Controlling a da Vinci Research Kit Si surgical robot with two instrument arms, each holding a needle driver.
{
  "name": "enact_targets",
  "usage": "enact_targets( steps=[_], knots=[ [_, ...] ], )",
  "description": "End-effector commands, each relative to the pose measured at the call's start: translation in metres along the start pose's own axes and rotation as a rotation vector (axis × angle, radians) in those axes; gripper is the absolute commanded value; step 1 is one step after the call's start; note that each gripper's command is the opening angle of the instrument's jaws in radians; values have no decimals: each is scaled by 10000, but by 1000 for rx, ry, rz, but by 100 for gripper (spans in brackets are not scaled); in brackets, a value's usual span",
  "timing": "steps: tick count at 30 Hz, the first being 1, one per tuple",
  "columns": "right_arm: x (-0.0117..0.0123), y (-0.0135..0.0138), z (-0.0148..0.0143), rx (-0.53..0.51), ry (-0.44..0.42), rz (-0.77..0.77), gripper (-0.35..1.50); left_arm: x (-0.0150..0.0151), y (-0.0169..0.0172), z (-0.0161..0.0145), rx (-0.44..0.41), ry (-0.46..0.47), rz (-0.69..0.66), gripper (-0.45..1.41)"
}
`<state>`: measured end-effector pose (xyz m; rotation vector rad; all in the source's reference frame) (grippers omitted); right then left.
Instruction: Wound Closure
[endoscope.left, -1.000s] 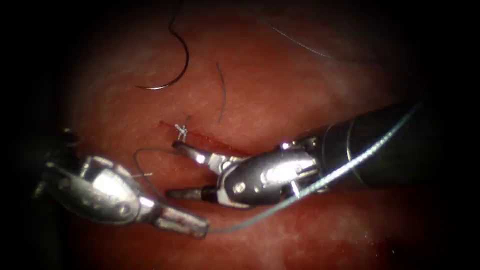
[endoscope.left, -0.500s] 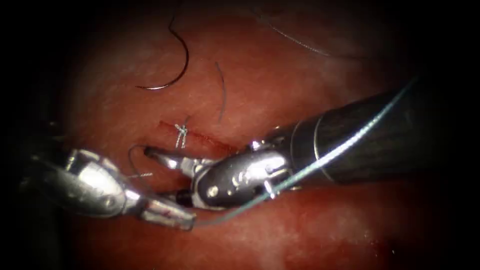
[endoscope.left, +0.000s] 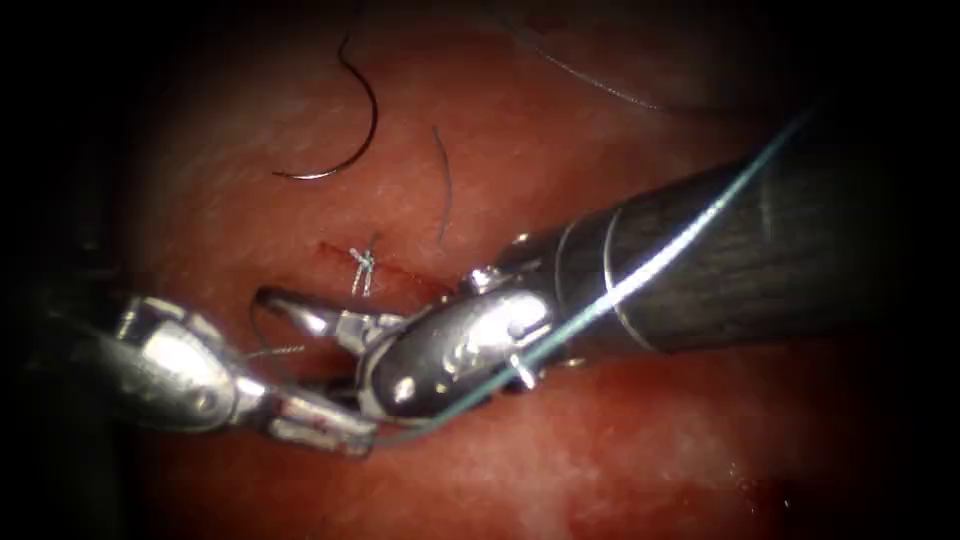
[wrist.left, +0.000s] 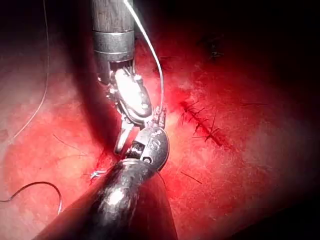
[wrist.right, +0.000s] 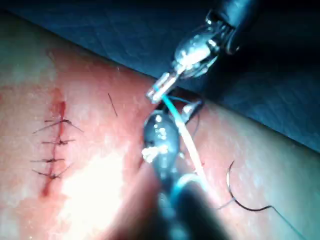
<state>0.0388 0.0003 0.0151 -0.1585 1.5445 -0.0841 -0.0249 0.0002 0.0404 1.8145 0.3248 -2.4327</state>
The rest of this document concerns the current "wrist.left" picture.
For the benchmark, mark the right arm needle driver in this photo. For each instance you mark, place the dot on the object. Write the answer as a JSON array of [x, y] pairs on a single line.
[[132, 95]]

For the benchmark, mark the left arm needle driver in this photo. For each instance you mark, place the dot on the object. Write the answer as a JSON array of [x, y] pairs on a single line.
[[155, 147]]

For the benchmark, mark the right arm needle driver jaw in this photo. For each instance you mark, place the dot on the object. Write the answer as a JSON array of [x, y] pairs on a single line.
[[122, 141]]

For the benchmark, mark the left arm needle driver jaw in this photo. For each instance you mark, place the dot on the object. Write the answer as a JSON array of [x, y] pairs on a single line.
[[163, 118], [156, 117]]

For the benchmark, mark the blue thread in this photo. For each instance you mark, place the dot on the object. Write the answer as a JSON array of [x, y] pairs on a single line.
[[162, 85]]

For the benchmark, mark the dark right arm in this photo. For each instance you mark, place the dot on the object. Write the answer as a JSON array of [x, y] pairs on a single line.
[[112, 37]]

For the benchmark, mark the dark left arm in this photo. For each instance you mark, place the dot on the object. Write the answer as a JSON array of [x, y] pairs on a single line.
[[117, 200]]

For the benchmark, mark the black stitching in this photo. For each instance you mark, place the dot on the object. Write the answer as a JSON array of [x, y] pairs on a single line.
[[214, 53], [202, 122]]

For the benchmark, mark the tissue pad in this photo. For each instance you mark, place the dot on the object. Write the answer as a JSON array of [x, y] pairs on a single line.
[[237, 175]]

